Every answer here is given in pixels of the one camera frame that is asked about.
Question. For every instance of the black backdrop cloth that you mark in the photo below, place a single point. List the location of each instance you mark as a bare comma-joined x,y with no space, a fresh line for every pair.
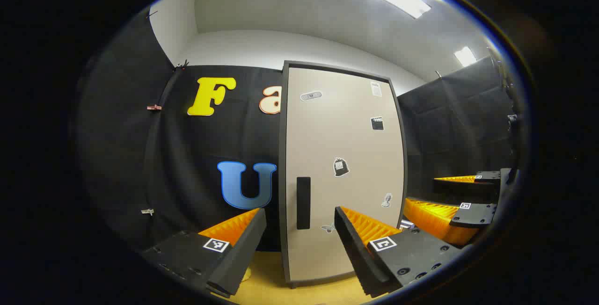
196,155

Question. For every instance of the pink clothes peg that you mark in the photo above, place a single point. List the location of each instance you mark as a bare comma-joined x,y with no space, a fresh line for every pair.
154,107

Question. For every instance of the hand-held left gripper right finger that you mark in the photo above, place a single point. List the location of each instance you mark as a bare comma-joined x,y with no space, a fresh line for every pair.
355,253

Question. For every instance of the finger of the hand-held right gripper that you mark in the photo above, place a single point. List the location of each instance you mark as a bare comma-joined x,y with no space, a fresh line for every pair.
489,177
475,214

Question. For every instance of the dark grey cabinet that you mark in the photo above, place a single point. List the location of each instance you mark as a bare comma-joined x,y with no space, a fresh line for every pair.
282,155

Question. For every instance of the beige cabinet door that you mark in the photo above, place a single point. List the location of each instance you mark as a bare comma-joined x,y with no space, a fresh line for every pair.
346,122

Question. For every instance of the small ceiling light panel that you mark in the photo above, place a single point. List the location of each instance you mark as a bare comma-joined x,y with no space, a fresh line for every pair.
465,56

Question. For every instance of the white clip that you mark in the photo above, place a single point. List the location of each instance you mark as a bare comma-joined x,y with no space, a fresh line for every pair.
147,211

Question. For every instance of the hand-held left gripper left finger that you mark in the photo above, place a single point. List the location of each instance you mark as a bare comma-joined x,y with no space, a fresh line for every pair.
245,249

